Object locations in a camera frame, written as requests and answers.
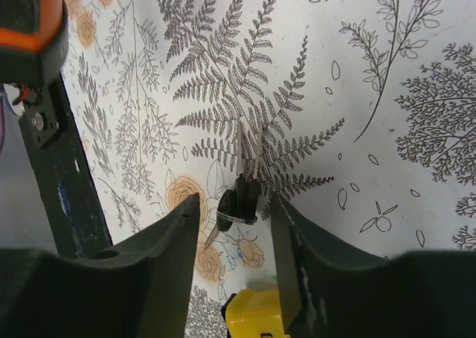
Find orange padlock keys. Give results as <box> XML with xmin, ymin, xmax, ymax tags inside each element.
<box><xmin>205</xmin><ymin>120</ymin><xmax>262</xmax><ymax>249</ymax></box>

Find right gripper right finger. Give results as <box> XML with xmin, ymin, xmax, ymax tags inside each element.
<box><xmin>271</xmin><ymin>194</ymin><xmax>475</xmax><ymax>337</ymax></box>

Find orange padlock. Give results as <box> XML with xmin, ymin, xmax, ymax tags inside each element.
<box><xmin>0</xmin><ymin>0</ymin><xmax>68</xmax><ymax>88</ymax></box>

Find yellow padlock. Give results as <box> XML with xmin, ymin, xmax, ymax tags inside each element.
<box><xmin>221</xmin><ymin>289</ymin><xmax>289</xmax><ymax>338</ymax></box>

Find black base frame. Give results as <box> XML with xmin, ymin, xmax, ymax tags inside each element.
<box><xmin>19</xmin><ymin>77</ymin><xmax>112</xmax><ymax>258</ymax></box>

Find floral table mat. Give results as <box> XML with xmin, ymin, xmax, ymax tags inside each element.
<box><xmin>63</xmin><ymin>0</ymin><xmax>475</xmax><ymax>337</ymax></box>

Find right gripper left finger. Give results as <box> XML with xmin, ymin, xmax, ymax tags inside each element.
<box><xmin>1</xmin><ymin>194</ymin><xmax>200</xmax><ymax>337</ymax></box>

